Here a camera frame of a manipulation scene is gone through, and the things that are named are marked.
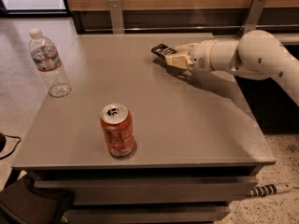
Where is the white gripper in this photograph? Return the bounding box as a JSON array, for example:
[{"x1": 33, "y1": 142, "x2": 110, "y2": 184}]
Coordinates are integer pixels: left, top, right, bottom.
[{"x1": 165, "y1": 40, "x2": 216, "y2": 72}]

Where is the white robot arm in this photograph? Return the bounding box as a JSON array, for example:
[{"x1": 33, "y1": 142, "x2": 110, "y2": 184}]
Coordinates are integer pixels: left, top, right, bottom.
[{"x1": 165, "y1": 30, "x2": 299, "y2": 105}]

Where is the clear plastic water bottle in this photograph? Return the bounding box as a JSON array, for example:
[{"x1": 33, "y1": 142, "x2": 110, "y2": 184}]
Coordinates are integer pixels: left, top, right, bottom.
[{"x1": 28, "y1": 28, "x2": 72, "y2": 98}]

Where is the grey drawer cabinet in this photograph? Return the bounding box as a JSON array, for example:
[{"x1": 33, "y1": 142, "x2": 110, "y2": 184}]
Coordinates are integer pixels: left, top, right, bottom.
[{"x1": 13, "y1": 35, "x2": 276, "y2": 223}]

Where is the orange soda can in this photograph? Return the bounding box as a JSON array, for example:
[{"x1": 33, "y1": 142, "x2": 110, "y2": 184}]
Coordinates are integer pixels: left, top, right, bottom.
[{"x1": 100, "y1": 103, "x2": 135, "y2": 158}]

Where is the dark chair seat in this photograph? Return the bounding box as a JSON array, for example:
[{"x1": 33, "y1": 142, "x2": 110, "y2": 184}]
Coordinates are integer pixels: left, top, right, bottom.
[{"x1": 0, "y1": 175, "x2": 75, "y2": 224}]

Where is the right metal bracket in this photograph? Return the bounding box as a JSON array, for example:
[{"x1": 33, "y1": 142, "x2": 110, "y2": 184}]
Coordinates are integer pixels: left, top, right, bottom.
[{"x1": 238, "y1": 0, "x2": 267, "y2": 37}]

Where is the metal bracket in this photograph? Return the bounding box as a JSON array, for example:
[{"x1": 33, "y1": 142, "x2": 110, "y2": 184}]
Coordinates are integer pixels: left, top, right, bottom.
[
  {"x1": 108, "y1": 0, "x2": 124, "y2": 34},
  {"x1": 238, "y1": 0, "x2": 267, "y2": 37}
]

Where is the left metal bracket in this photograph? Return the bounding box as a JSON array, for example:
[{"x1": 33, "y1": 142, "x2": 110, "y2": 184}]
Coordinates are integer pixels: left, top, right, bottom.
[{"x1": 108, "y1": 0, "x2": 124, "y2": 34}]

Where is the black white striped handle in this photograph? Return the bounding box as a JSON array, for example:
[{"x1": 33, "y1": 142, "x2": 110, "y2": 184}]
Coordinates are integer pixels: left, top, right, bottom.
[{"x1": 247, "y1": 183, "x2": 294, "y2": 198}]

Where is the black cable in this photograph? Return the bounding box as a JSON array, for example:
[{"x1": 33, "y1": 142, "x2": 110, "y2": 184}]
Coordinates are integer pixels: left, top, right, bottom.
[{"x1": 0, "y1": 133, "x2": 22, "y2": 161}]

